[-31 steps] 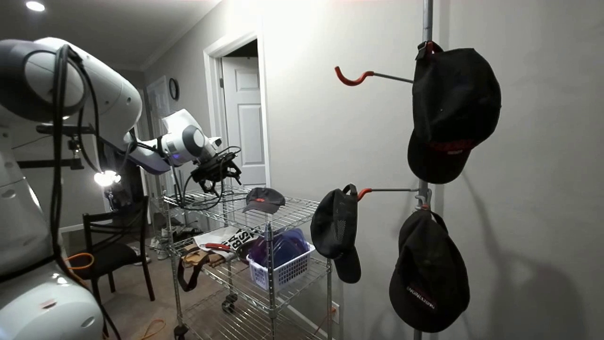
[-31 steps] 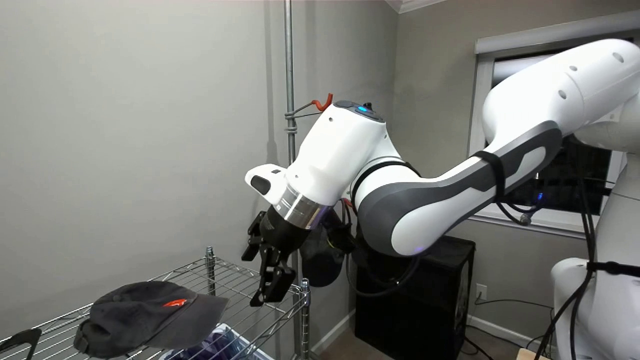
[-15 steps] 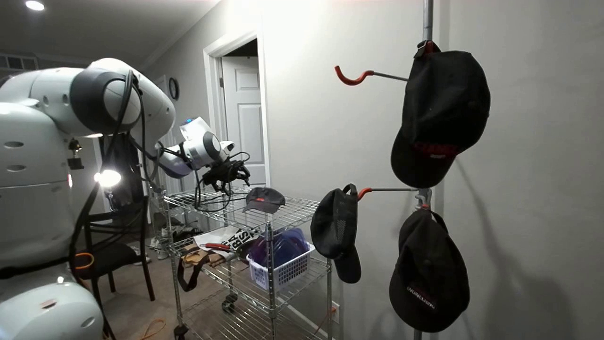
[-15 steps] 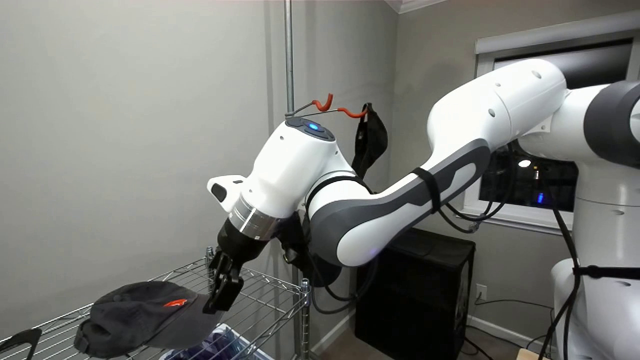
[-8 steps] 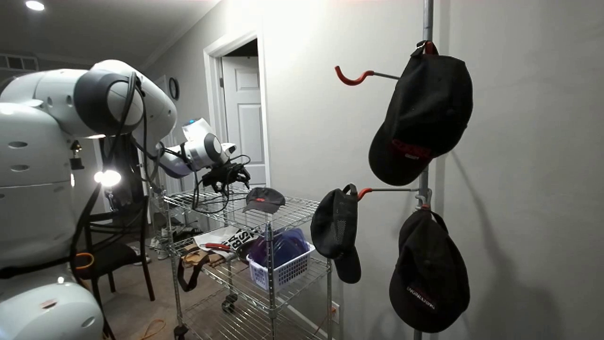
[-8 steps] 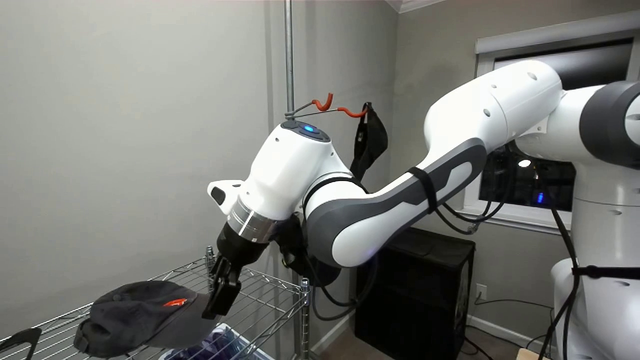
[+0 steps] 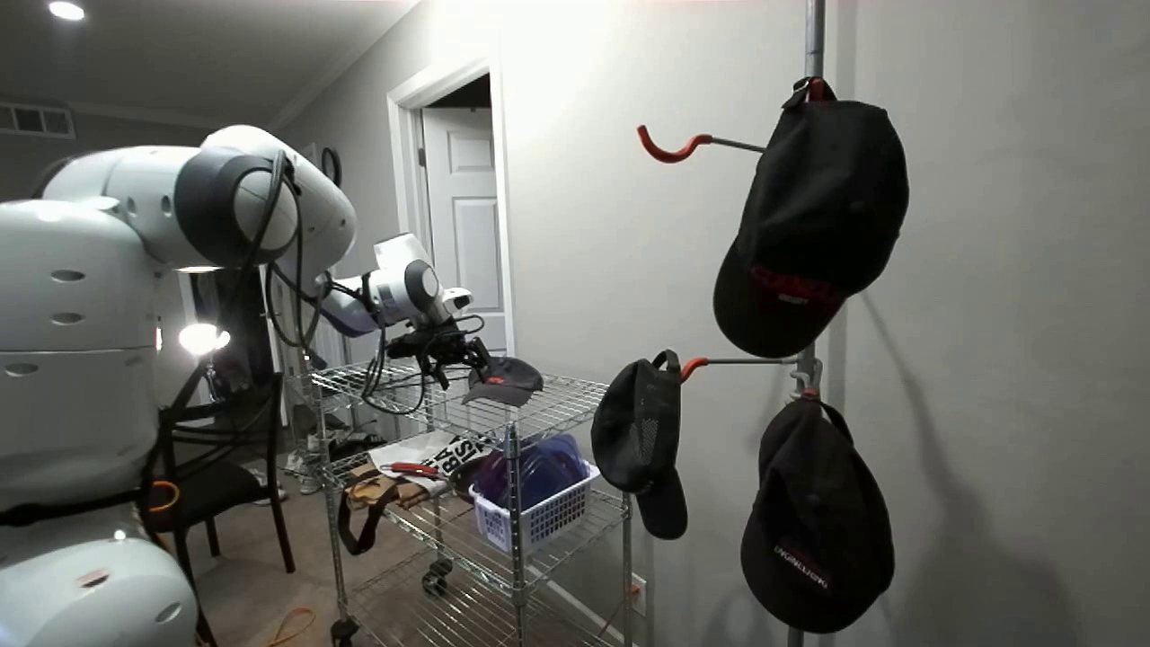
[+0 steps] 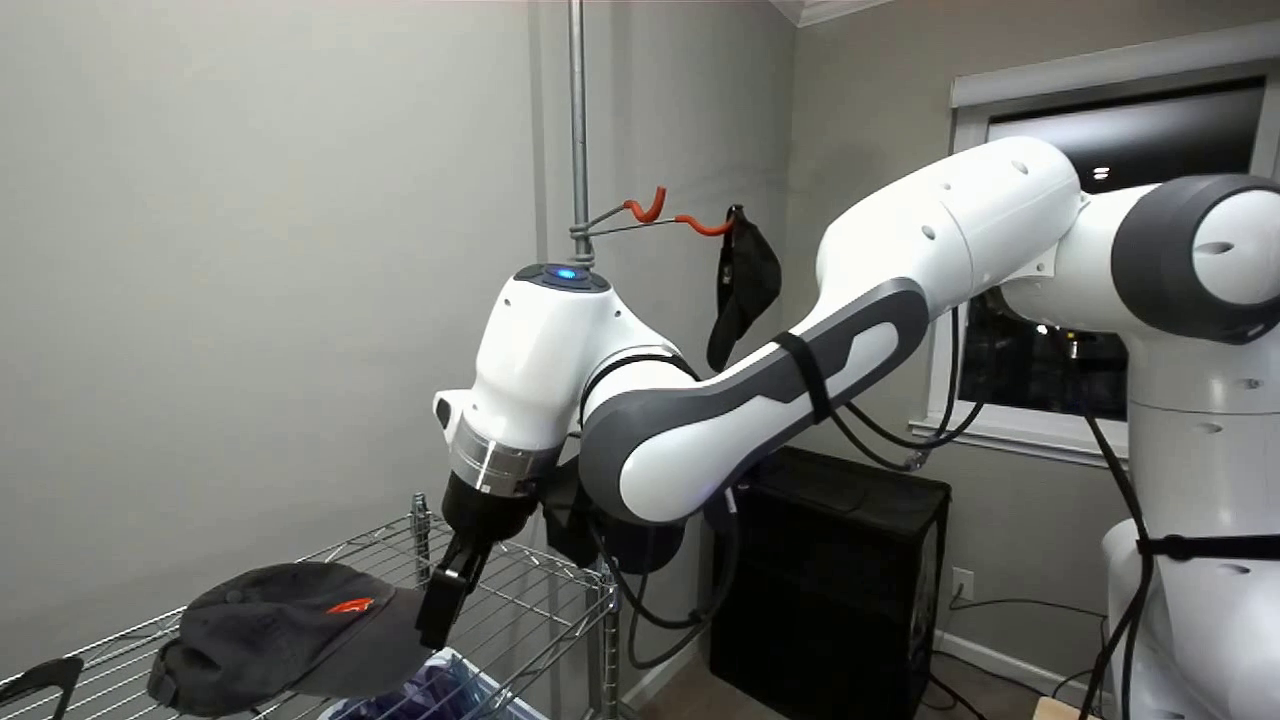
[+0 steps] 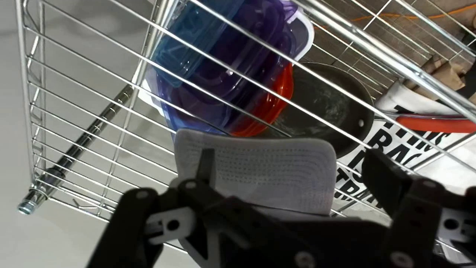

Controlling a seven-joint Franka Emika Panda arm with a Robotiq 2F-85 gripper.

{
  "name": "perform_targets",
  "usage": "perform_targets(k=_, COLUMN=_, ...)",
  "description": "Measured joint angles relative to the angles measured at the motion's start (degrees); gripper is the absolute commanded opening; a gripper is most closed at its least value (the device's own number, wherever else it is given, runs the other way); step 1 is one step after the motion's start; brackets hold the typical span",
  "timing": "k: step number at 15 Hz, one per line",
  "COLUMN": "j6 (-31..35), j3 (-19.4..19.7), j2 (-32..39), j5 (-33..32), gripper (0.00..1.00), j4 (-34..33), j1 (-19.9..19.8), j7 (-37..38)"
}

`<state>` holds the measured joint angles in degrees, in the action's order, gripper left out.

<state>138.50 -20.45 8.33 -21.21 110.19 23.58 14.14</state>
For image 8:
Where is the dark grey baseball cap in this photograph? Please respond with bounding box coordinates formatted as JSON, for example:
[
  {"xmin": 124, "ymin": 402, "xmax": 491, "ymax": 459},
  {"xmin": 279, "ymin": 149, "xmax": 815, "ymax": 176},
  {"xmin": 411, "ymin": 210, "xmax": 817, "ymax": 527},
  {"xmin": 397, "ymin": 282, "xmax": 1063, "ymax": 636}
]
[{"xmin": 147, "ymin": 561, "xmax": 442, "ymax": 718}]

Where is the bin with blue bag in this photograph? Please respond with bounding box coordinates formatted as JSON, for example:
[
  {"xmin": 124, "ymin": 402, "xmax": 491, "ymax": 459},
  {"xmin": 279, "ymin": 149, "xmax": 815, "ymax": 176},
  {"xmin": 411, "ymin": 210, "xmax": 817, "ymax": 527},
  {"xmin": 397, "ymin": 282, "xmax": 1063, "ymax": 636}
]
[{"xmin": 318, "ymin": 647, "xmax": 548, "ymax": 720}]

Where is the black cap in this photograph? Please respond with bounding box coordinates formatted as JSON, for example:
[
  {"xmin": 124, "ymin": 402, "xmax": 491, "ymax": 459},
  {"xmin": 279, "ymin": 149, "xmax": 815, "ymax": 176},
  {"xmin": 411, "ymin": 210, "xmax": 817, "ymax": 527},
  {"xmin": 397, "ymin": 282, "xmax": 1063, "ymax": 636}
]
[{"xmin": 705, "ymin": 204, "xmax": 784, "ymax": 374}]

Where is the black speaker cabinet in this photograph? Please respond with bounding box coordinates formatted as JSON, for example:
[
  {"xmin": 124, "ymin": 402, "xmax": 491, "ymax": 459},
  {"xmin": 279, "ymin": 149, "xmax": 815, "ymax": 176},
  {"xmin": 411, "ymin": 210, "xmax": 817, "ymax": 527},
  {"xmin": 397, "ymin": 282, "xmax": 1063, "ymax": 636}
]
[{"xmin": 708, "ymin": 446, "xmax": 952, "ymax": 720}]

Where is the metal pole with orange-tipped hooks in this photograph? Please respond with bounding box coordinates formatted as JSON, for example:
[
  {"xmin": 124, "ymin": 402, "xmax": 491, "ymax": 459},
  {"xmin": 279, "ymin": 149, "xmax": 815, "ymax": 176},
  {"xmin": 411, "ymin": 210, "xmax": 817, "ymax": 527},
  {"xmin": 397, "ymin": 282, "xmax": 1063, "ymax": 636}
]
[{"xmin": 567, "ymin": 0, "xmax": 737, "ymax": 271}]

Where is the window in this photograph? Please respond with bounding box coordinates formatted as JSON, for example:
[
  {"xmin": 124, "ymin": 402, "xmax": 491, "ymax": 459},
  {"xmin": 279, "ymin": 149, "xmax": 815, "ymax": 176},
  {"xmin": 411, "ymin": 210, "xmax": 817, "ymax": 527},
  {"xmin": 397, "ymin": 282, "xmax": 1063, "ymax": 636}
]
[{"xmin": 908, "ymin": 24, "xmax": 1280, "ymax": 468}]

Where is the metal wire shelf rack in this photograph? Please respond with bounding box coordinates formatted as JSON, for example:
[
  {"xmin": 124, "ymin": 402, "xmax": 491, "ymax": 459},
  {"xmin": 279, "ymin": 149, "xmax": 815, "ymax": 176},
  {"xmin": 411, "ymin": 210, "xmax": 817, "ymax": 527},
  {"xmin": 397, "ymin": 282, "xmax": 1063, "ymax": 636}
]
[{"xmin": 0, "ymin": 0, "xmax": 737, "ymax": 720}]

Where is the black cable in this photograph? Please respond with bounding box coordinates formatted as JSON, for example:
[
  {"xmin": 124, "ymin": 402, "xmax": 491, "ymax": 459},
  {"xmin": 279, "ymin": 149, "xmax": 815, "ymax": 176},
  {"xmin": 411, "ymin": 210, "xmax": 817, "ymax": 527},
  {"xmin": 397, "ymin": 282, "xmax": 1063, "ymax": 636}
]
[{"xmin": 948, "ymin": 588, "xmax": 1109, "ymax": 623}]

